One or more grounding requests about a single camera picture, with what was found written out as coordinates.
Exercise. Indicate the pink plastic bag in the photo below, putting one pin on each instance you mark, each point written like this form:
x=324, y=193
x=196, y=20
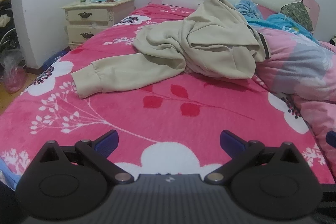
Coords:
x=13, y=79

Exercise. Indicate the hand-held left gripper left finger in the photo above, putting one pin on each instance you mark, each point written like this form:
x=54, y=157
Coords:
x=107, y=142

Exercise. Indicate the pink and grey quilt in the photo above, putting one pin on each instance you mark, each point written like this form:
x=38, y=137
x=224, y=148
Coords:
x=294, y=66

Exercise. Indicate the wheelchair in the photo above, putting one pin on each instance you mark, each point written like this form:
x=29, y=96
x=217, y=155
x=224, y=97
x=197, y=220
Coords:
x=6, y=37

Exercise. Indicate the green patterned pillow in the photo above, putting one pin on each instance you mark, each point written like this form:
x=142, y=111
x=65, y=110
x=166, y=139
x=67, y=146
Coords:
x=296, y=12

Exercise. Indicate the blue fleece blanket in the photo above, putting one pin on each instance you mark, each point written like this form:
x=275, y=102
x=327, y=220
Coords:
x=275, y=20

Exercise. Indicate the beige zip jacket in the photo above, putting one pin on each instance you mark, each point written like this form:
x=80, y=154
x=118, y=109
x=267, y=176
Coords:
x=162, y=56

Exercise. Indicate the cream nightstand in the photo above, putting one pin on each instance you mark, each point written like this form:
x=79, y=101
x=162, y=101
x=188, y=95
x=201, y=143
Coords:
x=89, y=24

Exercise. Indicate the light blue bed sheet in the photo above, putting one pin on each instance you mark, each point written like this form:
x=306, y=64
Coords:
x=6, y=169

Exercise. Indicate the pink floral blanket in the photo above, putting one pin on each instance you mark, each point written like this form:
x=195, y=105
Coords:
x=131, y=113

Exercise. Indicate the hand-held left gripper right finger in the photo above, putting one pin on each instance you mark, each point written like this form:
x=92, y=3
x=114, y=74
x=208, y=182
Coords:
x=232, y=144

